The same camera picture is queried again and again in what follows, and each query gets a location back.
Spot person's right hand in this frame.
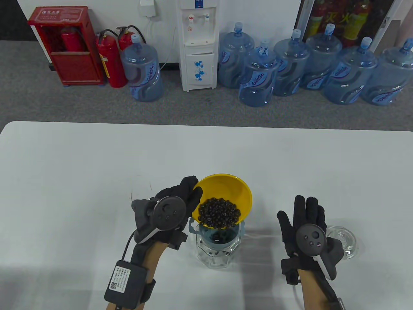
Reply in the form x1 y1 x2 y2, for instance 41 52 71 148
277 195 344 284

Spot person's left hand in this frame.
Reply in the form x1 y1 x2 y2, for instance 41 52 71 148
131 175 204 270

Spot yellow bowl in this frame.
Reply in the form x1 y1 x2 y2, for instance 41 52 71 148
192 174 253 230

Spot dark coffee beans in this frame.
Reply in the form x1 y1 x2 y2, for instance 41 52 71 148
197 198 242 256

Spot blue plastic funnel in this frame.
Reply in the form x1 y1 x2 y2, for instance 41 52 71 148
188 217 246 252

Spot clear glass jar lid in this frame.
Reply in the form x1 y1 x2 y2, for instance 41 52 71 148
326 225 358 259

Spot clear glass jar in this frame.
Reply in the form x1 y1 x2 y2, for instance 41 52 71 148
195 236 242 269

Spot person's right forearm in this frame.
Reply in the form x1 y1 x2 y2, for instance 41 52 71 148
297 268 336 310

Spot person's left forearm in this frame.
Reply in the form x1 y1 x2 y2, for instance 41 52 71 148
106 241 168 310

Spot black handheld controller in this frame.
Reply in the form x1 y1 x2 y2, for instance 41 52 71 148
296 223 344 281
132 195 187 246

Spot blue water jug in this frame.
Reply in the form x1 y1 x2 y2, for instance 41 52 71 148
121 34 163 102

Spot row of blue water bottles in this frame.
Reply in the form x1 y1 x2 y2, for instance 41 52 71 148
218 22 413 108

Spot white water dispenser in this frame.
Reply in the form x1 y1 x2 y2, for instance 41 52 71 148
177 0 220 92

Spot red fire extinguisher cabinet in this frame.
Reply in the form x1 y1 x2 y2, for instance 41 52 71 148
28 6 105 86

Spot red yellow fire extinguisher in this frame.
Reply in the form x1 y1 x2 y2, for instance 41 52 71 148
305 0 328 37
343 0 372 40

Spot black cable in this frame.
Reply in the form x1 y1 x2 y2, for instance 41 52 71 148
122 231 136 262

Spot white cable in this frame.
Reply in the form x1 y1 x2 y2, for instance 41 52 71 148
146 16 178 70

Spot white wall box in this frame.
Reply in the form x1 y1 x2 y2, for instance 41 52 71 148
140 0 158 18

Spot white framed fire hose cabinet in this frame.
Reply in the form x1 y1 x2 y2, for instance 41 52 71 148
295 0 413 54

